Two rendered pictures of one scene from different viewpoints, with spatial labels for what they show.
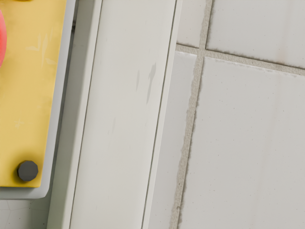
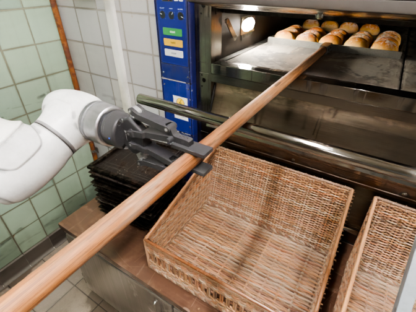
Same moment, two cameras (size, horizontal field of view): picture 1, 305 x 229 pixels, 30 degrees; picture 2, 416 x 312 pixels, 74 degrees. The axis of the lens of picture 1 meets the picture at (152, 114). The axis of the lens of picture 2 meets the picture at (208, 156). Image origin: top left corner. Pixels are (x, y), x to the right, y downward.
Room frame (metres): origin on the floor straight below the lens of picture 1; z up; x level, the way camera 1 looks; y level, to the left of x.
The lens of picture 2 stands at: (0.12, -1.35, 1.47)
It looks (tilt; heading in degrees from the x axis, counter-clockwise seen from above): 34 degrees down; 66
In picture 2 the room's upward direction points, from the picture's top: straight up
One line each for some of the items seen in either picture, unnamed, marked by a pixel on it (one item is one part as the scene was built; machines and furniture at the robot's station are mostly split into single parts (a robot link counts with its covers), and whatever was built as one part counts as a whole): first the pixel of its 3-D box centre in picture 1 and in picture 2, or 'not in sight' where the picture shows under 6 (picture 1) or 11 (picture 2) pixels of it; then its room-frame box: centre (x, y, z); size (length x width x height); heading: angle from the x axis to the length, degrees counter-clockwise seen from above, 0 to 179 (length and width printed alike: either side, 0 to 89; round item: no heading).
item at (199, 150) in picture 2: not in sight; (192, 147); (0.26, -0.96, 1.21); 0.07 x 0.03 x 0.01; 123
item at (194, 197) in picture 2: not in sight; (248, 228); (0.52, -0.80, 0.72); 0.56 x 0.49 x 0.28; 125
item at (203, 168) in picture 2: not in sight; (192, 164); (0.26, -0.96, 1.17); 0.07 x 0.03 x 0.01; 123
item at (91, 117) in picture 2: not in sight; (106, 124); (0.14, -0.77, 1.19); 0.09 x 0.06 x 0.09; 33
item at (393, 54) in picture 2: not in sight; (336, 39); (1.25, -0.31, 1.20); 0.55 x 0.36 x 0.03; 123
